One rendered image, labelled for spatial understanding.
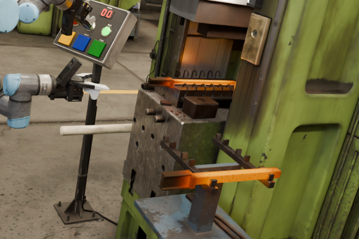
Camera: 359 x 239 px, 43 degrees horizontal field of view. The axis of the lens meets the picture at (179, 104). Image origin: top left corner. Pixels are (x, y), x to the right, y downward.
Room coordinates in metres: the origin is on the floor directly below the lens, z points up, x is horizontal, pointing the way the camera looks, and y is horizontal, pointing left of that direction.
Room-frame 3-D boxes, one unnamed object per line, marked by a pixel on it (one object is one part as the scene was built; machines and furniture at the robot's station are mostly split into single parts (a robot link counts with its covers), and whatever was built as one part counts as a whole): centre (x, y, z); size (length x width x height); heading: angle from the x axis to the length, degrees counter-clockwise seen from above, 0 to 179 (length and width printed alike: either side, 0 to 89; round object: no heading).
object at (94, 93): (1.59, 0.31, 0.98); 0.09 x 0.03 x 0.06; 89
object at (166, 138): (1.43, -0.08, 0.94); 0.23 x 0.06 x 0.02; 123
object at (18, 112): (1.50, 0.56, 0.88); 0.11 x 0.08 x 0.11; 63
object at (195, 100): (1.75, -0.08, 0.95); 0.12 x 0.08 x 0.06; 125
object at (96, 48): (2.12, 0.43, 1.01); 0.07 x 0.05 x 0.07; 60
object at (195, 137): (1.94, -0.14, 0.69); 0.56 x 0.38 x 0.45; 125
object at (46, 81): (1.54, 0.48, 0.98); 0.08 x 0.05 x 0.08; 35
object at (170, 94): (1.98, -0.11, 0.96); 0.42 x 0.20 x 0.09; 125
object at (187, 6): (1.98, -0.11, 1.32); 0.42 x 0.20 x 0.10; 125
